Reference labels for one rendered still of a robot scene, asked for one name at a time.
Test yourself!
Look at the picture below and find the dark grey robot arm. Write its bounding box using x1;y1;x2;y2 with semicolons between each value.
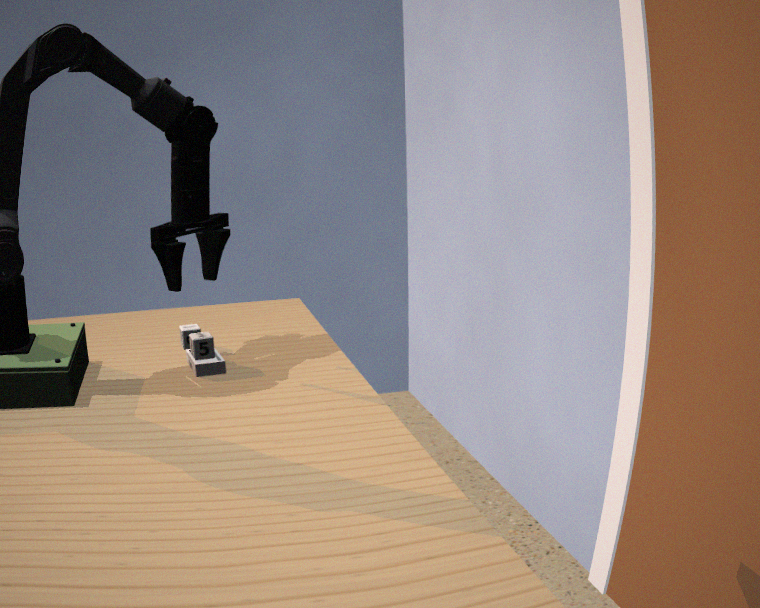
0;23;218;355

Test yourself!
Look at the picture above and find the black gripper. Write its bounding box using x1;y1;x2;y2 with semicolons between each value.
150;187;230;292

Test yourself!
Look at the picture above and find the white digit cube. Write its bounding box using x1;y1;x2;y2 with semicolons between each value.
189;332;215;360
179;324;201;350

